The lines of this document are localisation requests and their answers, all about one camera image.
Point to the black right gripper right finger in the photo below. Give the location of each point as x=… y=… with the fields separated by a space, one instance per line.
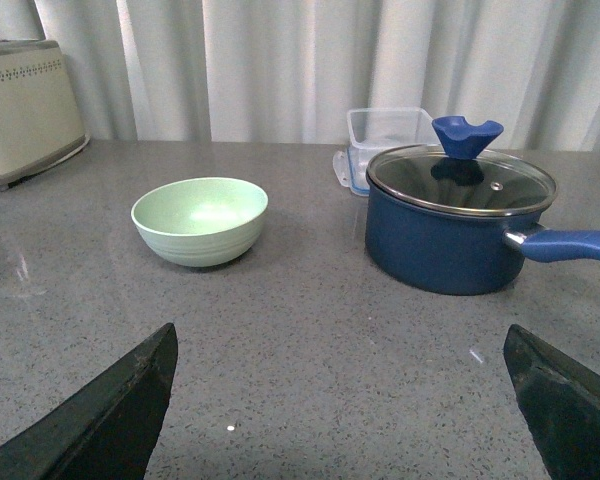
x=560 y=401

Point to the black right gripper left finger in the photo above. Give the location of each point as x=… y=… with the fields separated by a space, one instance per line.
x=106 y=430

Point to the green bowl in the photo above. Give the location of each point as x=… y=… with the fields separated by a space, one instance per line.
x=201 y=222

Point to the blue saucepan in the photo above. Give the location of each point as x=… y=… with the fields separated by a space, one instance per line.
x=463 y=255

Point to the glass pot lid blue knob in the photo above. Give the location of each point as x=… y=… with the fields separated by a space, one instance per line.
x=460 y=175

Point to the cream toaster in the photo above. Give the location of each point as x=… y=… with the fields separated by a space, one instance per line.
x=40 y=122

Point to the clear plastic food container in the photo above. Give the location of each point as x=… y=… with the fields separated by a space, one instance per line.
x=373 y=130

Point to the white curtain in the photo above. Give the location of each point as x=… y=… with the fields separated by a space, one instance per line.
x=289 y=71

